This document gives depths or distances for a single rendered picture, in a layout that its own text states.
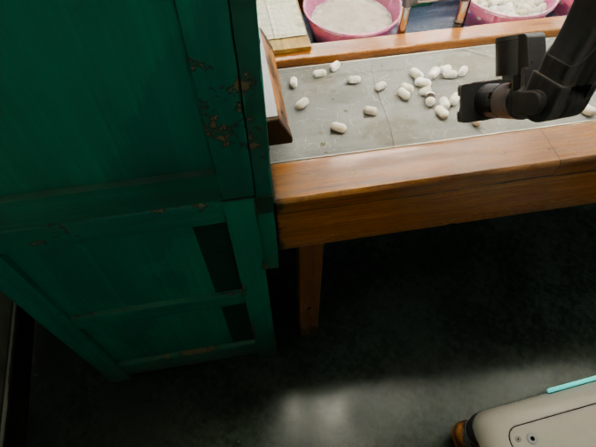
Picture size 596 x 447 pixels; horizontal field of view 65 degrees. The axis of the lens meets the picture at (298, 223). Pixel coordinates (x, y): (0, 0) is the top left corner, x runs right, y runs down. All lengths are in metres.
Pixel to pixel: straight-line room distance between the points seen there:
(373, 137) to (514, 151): 0.29
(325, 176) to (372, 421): 0.84
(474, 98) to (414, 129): 0.22
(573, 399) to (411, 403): 0.44
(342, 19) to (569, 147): 0.67
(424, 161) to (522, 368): 0.90
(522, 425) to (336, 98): 0.90
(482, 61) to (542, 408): 0.86
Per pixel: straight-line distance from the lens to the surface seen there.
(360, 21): 1.39
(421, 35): 1.31
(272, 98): 0.95
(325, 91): 1.15
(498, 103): 0.82
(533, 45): 0.81
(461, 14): 1.35
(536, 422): 1.35
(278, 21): 1.30
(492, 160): 1.03
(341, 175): 0.94
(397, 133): 1.06
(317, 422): 1.51
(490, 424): 1.31
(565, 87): 0.74
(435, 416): 1.56
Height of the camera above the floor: 1.48
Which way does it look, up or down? 56 degrees down
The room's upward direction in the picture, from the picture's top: 1 degrees counter-clockwise
